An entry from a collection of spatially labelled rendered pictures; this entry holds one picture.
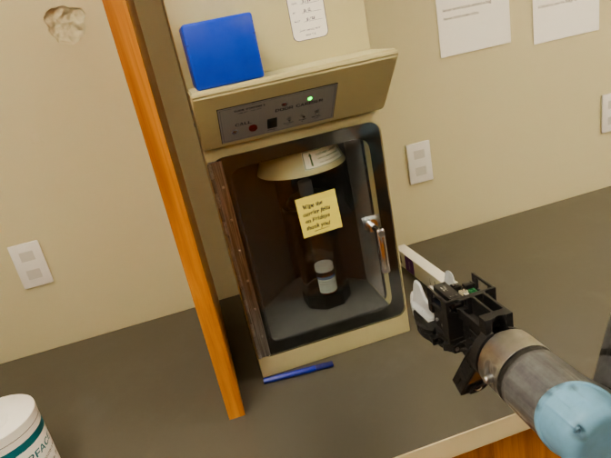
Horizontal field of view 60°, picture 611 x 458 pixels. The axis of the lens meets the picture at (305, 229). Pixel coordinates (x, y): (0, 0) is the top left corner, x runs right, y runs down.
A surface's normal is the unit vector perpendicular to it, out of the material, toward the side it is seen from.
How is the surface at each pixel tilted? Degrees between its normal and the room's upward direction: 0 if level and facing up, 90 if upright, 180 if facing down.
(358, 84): 135
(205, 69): 90
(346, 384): 0
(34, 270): 90
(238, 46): 90
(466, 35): 90
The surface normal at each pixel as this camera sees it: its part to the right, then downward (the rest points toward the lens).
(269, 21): 0.25, 0.30
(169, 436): -0.19, -0.92
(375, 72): 0.31, 0.86
